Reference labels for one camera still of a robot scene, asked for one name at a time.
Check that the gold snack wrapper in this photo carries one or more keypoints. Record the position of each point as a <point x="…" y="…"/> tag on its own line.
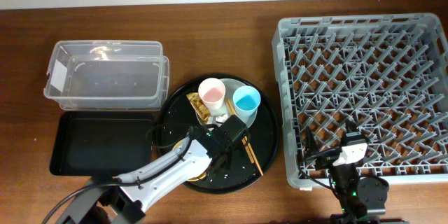
<point x="201" y="110"/>

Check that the clear plastic bin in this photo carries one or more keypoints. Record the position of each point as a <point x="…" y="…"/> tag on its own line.
<point x="116" y="75"/>

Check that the grey dishwasher rack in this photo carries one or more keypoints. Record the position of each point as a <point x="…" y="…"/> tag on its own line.
<point x="387" y="73"/>

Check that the black rectangular tray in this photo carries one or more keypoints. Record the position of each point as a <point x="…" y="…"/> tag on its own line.
<point x="89" y="143"/>

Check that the blue cup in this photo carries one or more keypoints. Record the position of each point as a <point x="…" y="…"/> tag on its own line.
<point x="246" y="100"/>

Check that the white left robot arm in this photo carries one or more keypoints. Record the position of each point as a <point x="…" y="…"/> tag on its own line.
<point x="127" y="197"/>

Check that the white tissue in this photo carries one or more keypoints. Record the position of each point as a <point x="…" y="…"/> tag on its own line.
<point x="221" y="118"/>

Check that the wooden chopstick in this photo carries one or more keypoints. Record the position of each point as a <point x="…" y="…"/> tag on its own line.
<point x="255" y="158"/>
<point x="231" y="109"/>

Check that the round black tray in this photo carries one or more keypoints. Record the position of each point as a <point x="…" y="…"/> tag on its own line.
<point x="264" y="139"/>

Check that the yellow bowl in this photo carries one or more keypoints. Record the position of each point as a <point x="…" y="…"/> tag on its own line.
<point x="194" y="179"/>

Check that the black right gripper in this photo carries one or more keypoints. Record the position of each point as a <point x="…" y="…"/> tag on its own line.
<point x="329" y="161"/>

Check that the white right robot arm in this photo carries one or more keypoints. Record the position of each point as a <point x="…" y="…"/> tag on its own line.
<point x="362" y="198"/>

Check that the pink cup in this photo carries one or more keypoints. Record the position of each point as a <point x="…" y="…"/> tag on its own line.
<point x="212" y="93"/>

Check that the grey plate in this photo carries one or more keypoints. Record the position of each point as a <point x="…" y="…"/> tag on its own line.
<point x="231" y="85"/>

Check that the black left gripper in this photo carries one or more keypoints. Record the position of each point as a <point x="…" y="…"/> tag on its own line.
<point x="226" y="155"/>

